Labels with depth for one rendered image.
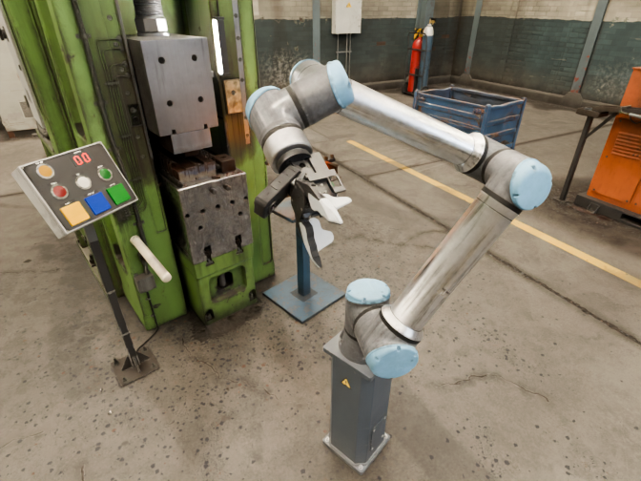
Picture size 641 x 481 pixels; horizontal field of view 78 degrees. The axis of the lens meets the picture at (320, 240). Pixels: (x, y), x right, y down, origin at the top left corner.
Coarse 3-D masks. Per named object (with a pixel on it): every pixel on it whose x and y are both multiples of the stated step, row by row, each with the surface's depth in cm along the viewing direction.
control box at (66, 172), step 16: (96, 144) 163; (48, 160) 147; (64, 160) 151; (96, 160) 161; (112, 160) 167; (16, 176) 142; (32, 176) 142; (64, 176) 150; (80, 176) 155; (96, 176) 160; (112, 176) 165; (32, 192) 142; (48, 192) 144; (80, 192) 153; (96, 192) 158; (128, 192) 169; (48, 208) 143; (112, 208) 162; (48, 224) 149; (64, 224) 146; (80, 224) 150
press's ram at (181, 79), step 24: (144, 48) 164; (168, 48) 170; (192, 48) 176; (144, 72) 169; (168, 72) 173; (192, 72) 180; (144, 96) 180; (168, 96) 177; (192, 96) 184; (168, 120) 182; (192, 120) 189; (216, 120) 196
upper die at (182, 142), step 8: (208, 128) 195; (152, 136) 208; (160, 136) 197; (168, 136) 188; (176, 136) 187; (184, 136) 189; (192, 136) 192; (200, 136) 195; (208, 136) 197; (160, 144) 201; (168, 144) 192; (176, 144) 189; (184, 144) 191; (192, 144) 193; (200, 144) 196; (208, 144) 199; (176, 152) 190; (184, 152) 192
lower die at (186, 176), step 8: (152, 152) 221; (160, 152) 220; (168, 152) 218; (168, 160) 209; (176, 160) 206; (184, 160) 206; (192, 160) 203; (208, 160) 205; (176, 168) 199; (184, 168) 198; (192, 168) 198; (200, 168) 201; (208, 168) 204; (176, 176) 197; (184, 176) 197; (192, 176) 200; (200, 176) 203; (208, 176) 206
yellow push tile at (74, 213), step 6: (72, 204) 149; (78, 204) 151; (60, 210) 146; (66, 210) 147; (72, 210) 149; (78, 210) 150; (84, 210) 152; (66, 216) 146; (72, 216) 148; (78, 216) 150; (84, 216) 152; (72, 222) 148; (78, 222) 149
